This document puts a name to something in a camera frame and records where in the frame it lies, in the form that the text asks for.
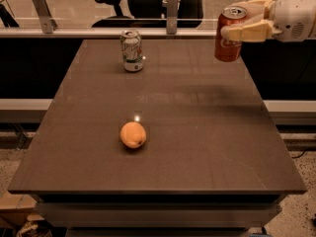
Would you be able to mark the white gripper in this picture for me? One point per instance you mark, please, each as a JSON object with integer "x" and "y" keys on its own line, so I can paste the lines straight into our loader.
{"x": 291, "y": 16}

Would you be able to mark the red coke can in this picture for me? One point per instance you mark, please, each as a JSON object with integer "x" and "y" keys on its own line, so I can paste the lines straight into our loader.
{"x": 228, "y": 50}

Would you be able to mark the white green soda can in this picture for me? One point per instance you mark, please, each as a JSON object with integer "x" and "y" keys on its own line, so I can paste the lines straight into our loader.
{"x": 131, "y": 50}

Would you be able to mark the black office chair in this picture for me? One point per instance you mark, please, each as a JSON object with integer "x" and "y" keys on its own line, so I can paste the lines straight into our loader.
{"x": 151, "y": 14}

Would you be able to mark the orange fruit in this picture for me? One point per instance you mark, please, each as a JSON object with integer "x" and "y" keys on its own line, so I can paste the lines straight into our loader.
{"x": 132, "y": 134}

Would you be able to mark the metal railing bar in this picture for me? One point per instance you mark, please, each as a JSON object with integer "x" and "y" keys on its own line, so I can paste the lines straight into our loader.
{"x": 104, "y": 33}

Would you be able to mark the grey table base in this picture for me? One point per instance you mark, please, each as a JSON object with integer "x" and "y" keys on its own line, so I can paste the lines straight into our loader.
{"x": 98, "y": 219}

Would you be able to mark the middle metal railing bracket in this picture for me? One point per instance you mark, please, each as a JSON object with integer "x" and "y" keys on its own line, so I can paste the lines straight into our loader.
{"x": 172, "y": 15}

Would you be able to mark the metal railing bracket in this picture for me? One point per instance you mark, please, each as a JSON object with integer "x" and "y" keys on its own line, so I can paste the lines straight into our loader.
{"x": 47, "y": 23}
{"x": 172, "y": 15}

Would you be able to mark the left metal railing bracket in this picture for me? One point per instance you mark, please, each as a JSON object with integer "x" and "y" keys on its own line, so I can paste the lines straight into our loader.
{"x": 47, "y": 23}

